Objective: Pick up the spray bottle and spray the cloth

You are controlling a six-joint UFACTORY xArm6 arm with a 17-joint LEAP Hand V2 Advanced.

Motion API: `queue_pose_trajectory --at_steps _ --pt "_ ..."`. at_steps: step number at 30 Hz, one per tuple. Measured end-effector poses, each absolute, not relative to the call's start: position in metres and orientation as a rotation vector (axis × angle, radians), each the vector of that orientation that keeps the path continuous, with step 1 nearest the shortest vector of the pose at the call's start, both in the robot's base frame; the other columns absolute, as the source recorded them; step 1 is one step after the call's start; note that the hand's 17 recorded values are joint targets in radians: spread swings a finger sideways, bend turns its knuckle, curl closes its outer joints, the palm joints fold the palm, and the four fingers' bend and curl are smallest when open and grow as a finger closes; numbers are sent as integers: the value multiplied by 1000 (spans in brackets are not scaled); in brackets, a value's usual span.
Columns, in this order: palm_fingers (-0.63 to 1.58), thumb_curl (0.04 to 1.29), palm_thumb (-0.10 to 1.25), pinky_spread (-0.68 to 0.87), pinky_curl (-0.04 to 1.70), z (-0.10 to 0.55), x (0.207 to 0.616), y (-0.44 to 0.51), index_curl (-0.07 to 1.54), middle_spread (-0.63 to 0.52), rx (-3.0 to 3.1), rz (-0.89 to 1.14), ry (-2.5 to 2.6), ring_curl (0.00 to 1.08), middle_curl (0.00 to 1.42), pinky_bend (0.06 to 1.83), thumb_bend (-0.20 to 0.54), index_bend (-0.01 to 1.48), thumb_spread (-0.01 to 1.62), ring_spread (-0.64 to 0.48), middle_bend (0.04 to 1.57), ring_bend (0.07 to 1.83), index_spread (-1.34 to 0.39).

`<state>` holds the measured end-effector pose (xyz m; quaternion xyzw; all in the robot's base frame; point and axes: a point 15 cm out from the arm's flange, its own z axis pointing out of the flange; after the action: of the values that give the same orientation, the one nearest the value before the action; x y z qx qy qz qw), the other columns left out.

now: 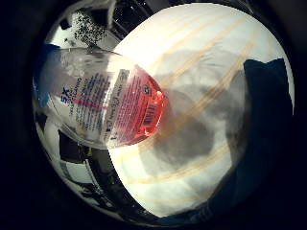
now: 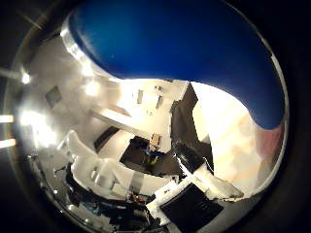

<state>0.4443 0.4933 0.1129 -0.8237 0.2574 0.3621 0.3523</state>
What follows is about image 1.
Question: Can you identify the clear spray bottle blue head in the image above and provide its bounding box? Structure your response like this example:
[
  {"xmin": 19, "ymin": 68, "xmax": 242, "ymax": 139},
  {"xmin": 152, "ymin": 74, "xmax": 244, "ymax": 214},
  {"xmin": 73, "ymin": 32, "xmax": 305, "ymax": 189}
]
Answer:
[{"xmin": 33, "ymin": 44, "xmax": 170, "ymax": 151}]

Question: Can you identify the blue striped cloth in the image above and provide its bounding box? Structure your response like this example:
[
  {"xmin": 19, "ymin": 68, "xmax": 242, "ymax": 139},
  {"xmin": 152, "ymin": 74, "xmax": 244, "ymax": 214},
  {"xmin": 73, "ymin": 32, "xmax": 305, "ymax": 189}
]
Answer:
[{"xmin": 166, "ymin": 57, "xmax": 295, "ymax": 226}]

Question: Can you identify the green leafy indoor plant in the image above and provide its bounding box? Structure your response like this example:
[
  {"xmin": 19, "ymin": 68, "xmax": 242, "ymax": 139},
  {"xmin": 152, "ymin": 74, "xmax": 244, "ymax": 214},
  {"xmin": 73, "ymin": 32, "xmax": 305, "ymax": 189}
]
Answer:
[{"xmin": 70, "ymin": 9, "xmax": 109, "ymax": 48}]

